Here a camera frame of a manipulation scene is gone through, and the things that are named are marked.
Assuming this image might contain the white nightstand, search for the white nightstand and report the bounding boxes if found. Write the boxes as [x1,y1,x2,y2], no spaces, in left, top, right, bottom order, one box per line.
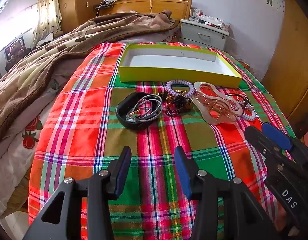
[180,19,231,52]

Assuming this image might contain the grey cable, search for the grey cable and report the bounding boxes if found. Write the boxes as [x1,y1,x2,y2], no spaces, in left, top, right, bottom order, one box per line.
[125,95,163,124]

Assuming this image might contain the yellow-green cardboard box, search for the yellow-green cardboard box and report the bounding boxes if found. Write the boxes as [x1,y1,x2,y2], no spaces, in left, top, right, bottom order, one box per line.
[118,43,243,88]

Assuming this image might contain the translucent beige hair claw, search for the translucent beige hair claw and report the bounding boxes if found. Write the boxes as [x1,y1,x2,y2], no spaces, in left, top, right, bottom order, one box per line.
[190,81,243,125]

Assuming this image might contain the black band bracelet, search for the black band bracelet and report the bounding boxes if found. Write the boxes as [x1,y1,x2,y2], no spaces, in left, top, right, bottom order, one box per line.
[116,92,163,130]

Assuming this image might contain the black elastic hair ties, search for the black elastic hair ties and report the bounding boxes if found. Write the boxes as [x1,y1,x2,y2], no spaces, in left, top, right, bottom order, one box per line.
[229,92,254,110]

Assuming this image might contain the brown patterned blanket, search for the brown patterned blanket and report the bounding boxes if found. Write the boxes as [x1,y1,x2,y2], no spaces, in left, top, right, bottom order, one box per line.
[0,11,181,145]

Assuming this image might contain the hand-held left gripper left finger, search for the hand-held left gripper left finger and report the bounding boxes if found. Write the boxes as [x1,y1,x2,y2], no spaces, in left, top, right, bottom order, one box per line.
[23,146,132,240]

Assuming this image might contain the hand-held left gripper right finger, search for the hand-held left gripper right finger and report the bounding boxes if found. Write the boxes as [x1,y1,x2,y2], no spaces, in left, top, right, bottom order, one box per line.
[174,145,282,240]

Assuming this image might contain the pile of nightstand clutter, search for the pile of nightstand clutter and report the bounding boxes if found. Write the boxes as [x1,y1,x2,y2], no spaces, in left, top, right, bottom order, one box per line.
[190,7,231,30]

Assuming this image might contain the patterned curtain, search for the patterned curtain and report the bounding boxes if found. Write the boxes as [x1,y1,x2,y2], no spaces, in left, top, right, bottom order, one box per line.
[31,0,63,48]

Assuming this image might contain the wooden headboard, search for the wooden headboard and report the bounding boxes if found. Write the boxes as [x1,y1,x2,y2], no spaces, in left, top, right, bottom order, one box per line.
[98,0,193,20]

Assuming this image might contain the wooden door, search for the wooden door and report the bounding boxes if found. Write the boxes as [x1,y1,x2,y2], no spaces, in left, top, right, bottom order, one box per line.
[261,0,308,130]

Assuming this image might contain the wooden wardrobe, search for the wooden wardrobe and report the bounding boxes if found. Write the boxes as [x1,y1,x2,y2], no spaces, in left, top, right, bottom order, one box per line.
[58,0,104,34]

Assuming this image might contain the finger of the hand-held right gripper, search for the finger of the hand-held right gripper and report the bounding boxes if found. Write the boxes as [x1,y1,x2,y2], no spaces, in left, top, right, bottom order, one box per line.
[261,122,294,152]
[244,125,303,172]

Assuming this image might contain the power strip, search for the power strip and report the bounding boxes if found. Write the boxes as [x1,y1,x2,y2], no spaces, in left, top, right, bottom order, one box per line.
[94,1,116,9]

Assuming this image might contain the white spiral hair tie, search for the white spiral hair tie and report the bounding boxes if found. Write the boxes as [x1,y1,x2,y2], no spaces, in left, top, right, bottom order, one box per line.
[240,109,257,122]

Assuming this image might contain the purple spiral hair tie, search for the purple spiral hair tie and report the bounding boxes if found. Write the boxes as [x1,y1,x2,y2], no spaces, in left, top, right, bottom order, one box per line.
[166,79,195,98]

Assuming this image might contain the floral bedsheet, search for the floral bedsheet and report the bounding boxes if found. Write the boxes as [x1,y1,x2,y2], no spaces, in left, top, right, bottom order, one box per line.
[0,72,69,220]

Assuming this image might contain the colourful plaid cloth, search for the colourful plaid cloth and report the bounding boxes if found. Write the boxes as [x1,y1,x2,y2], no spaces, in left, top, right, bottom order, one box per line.
[28,42,297,240]

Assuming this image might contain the dark bead bracelet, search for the dark bead bracelet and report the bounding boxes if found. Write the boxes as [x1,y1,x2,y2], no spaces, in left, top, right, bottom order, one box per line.
[164,92,192,117]

